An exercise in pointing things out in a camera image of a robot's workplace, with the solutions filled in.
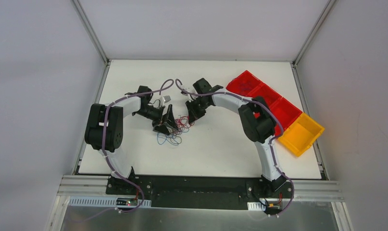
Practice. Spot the yellow plastic bin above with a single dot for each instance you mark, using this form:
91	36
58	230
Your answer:
301	135

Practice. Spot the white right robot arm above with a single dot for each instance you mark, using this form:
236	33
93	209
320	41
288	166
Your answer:
258	123

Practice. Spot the red plastic bin row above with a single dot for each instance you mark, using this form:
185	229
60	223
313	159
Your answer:
248	85

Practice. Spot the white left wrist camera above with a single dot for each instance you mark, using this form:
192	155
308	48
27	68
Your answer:
165	99

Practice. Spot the aluminium frame rail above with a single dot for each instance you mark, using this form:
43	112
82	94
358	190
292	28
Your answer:
303	190

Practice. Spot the controller circuit board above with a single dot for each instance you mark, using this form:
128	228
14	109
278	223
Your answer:
126	202
273	208

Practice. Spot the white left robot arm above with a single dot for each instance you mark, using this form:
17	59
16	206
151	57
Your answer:
105	126

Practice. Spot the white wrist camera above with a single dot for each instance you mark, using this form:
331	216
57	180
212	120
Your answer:
187	91
165	99

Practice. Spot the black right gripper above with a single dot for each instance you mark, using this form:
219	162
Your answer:
194	106

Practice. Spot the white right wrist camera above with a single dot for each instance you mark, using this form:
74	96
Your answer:
187	91

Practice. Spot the right controller circuit board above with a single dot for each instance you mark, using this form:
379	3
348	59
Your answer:
273	208

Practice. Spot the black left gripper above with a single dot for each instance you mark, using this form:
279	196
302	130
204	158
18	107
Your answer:
163	120

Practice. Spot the left controller circuit board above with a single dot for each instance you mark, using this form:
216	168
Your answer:
126	202

